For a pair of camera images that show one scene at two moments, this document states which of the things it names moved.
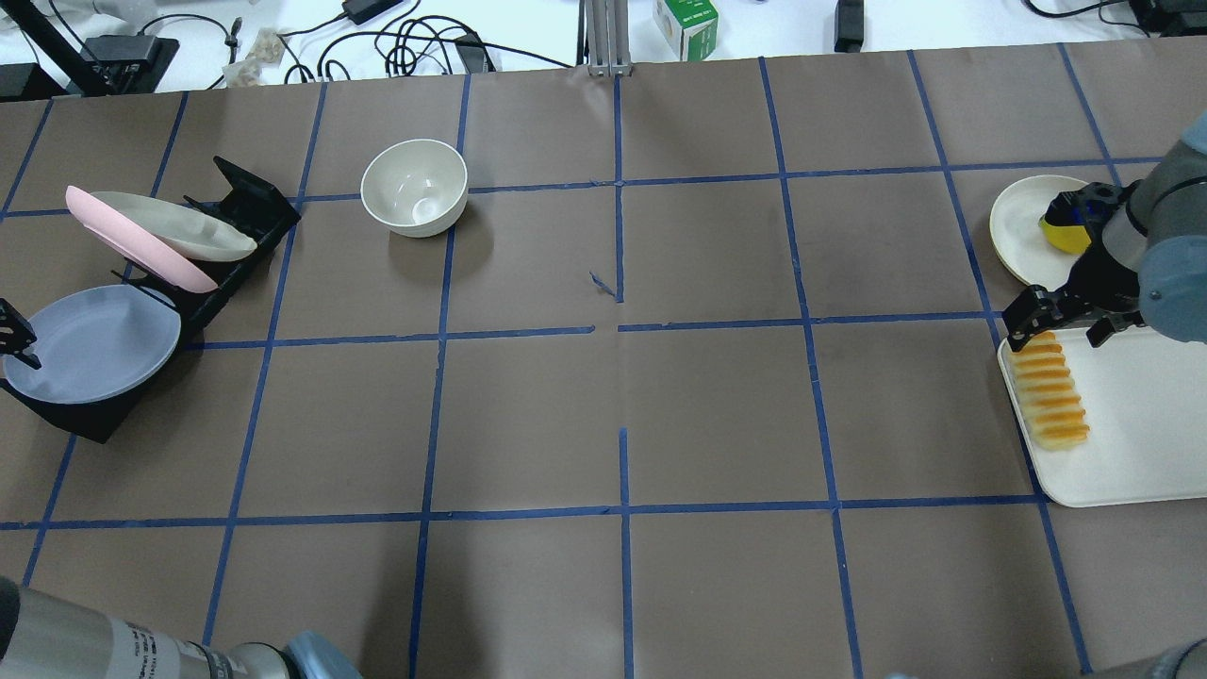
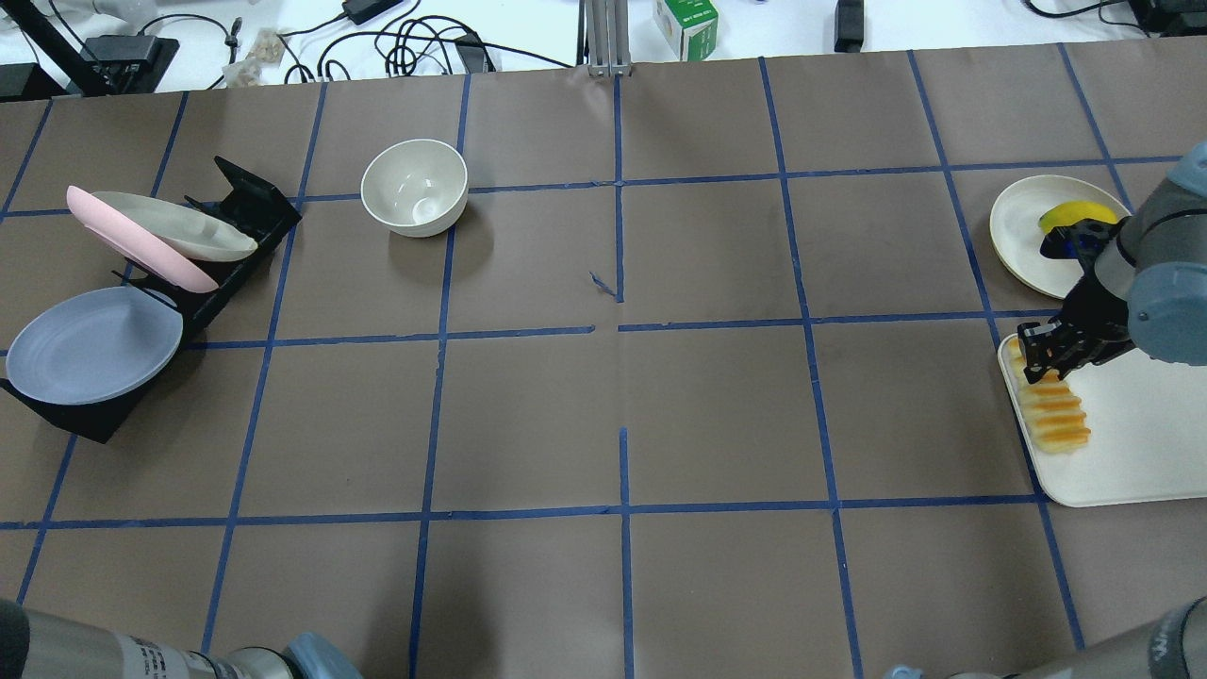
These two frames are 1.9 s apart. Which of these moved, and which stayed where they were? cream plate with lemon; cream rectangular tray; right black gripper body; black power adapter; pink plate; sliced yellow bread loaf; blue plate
Moved: right black gripper body
Stayed: cream plate with lemon; sliced yellow bread loaf; pink plate; blue plate; black power adapter; cream rectangular tray
